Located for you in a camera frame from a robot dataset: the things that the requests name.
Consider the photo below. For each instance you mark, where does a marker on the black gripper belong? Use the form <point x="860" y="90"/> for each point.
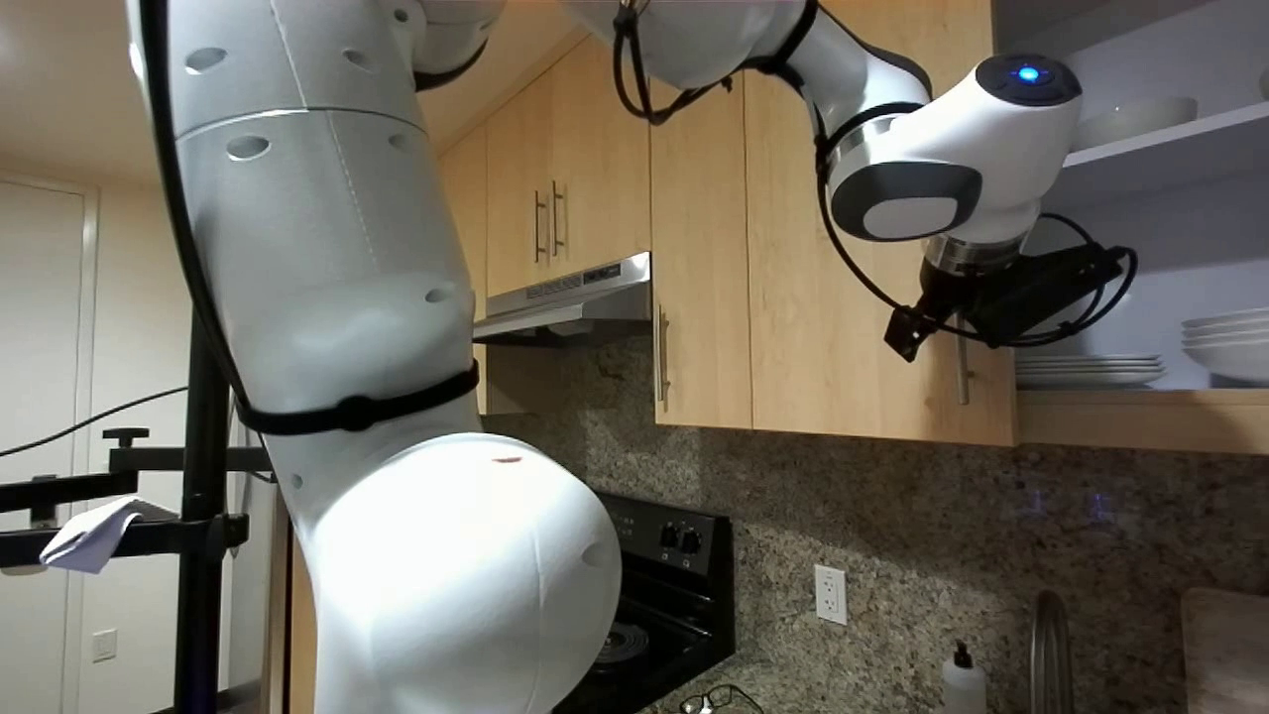
<point x="956" y="298"/>

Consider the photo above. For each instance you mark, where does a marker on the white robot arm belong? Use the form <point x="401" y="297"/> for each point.
<point x="341" y="241"/>

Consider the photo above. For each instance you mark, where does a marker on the white cabinet shelf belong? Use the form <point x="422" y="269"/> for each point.
<point x="1193" y="140"/>

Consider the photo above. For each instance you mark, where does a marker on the white dinner plate stack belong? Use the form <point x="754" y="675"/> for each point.
<point x="1092" y="371"/>

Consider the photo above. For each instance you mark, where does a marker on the white bowl stack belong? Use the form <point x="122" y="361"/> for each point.
<point x="1236" y="348"/>

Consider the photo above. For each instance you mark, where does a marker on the steel range hood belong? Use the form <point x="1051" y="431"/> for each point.
<point x="568" y="302"/>

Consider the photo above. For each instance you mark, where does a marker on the black electric stove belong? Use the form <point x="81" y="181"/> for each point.
<point x="676" y="582"/>

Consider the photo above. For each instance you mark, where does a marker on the curved metal faucet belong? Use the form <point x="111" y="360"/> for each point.
<point x="1051" y="655"/>

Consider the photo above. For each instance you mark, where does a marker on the clear glass object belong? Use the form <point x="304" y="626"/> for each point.
<point x="721" y="698"/>

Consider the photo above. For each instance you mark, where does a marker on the pale cutting board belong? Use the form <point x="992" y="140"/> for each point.
<point x="1232" y="655"/>

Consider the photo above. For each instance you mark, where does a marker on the black metal stand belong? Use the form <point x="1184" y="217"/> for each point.
<point x="200" y="557"/>

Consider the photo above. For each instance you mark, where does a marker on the white crumpled paper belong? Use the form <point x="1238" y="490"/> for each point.
<point x="102" y="529"/>

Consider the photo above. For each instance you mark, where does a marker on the white wall outlet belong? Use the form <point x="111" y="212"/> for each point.
<point x="836" y="594"/>

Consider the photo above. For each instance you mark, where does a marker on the white wall switch plate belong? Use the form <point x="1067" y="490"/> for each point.
<point x="110" y="643"/>

